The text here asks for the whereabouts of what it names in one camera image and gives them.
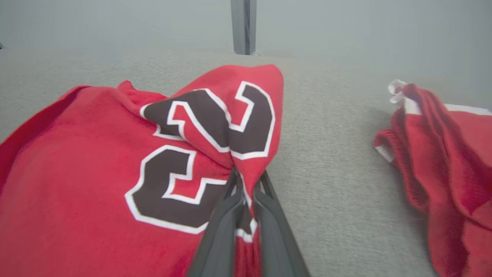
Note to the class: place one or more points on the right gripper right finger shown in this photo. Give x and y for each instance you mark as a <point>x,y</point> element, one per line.
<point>275,231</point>

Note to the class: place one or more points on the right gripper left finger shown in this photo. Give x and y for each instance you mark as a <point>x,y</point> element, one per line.
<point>223,231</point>

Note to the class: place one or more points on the red jersey black number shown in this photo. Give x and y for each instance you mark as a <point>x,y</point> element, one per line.
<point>77,161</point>

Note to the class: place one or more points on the red shorts white trim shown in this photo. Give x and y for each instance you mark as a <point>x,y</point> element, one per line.
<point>442,161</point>

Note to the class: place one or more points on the grey partition post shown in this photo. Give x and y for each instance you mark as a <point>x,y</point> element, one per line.
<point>243,27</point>

